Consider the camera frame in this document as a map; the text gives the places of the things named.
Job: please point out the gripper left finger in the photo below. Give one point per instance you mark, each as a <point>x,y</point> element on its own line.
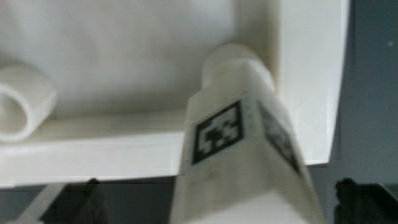
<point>67,204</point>

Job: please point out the white leg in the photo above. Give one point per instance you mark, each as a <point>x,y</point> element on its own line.
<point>243,183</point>

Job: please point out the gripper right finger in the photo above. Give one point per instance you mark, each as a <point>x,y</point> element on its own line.
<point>366,203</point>

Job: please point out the white square tabletop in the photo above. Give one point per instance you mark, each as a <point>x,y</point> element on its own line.
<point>119,50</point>

